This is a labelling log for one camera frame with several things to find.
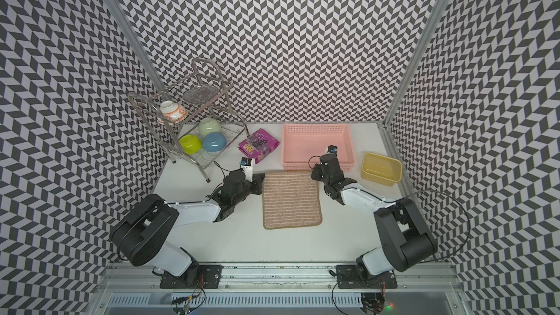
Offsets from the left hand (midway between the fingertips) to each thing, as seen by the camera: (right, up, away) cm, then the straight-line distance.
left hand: (264, 176), depth 90 cm
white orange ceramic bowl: (-32, +25, -12) cm, 42 cm away
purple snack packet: (-4, +13, +13) cm, 19 cm away
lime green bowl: (-35, +13, +8) cm, 38 cm away
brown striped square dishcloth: (+11, -10, +1) cm, 15 cm away
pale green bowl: (-29, +23, +15) cm, 40 cm away
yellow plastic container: (+54, +2, +11) cm, 55 cm away
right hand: (+23, +3, +2) cm, 23 cm away
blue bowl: (-24, +15, +8) cm, 29 cm away
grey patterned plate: (-34, +38, +17) cm, 54 cm away
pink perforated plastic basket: (+17, +13, +20) cm, 30 cm away
